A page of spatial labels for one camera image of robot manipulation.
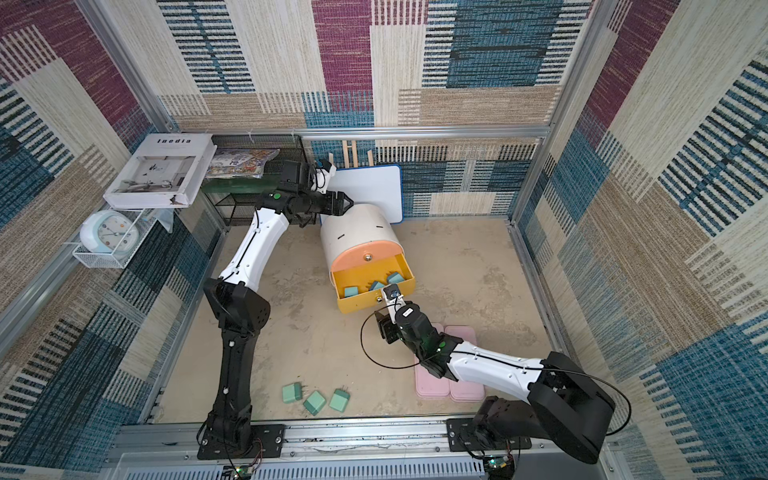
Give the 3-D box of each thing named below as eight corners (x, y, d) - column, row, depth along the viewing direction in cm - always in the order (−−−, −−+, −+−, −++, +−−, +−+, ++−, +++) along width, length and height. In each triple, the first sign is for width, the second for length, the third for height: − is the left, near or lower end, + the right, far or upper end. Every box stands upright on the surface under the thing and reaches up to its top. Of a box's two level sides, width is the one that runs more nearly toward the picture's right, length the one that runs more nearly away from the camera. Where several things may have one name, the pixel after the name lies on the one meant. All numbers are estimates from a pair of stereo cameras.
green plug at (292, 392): (285, 404, 81) (282, 401, 79) (284, 388, 84) (282, 385, 82) (307, 398, 82) (305, 396, 80) (306, 383, 85) (304, 380, 83)
